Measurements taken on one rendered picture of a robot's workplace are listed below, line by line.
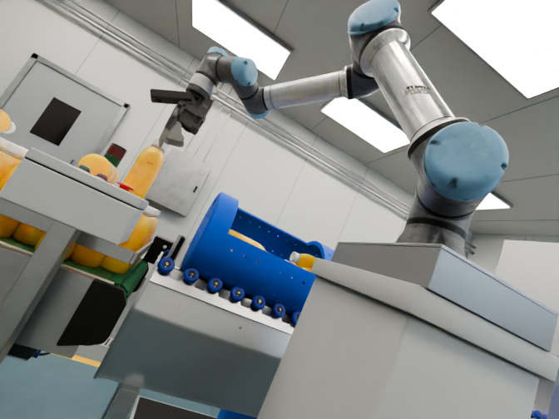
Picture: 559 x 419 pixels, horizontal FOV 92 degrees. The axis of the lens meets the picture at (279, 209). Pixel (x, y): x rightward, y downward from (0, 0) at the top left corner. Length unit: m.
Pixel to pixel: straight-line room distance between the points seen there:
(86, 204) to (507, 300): 0.72
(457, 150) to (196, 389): 0.89
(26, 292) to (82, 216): 0.17
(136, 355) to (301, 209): 3.91
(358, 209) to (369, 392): 4.70
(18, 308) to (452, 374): 0.72
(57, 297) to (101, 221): 0.22
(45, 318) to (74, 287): 0.08
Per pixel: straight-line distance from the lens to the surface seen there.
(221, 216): 0.80
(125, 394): 0.96
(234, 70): 0.88
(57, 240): 0.65
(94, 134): 4.52
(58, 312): 0.76
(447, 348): 0.49
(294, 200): 4.52
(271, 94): 0.94
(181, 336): 0.85
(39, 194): 0.63
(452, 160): 0.51
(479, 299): 0.50
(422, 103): 0.61
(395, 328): 0.44
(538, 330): 0.62
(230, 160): 4.35
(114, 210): 0.60
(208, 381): 0.96
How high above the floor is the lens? 1.10
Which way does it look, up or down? 11 degrees up
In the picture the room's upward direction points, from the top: 25 degrees clockwise
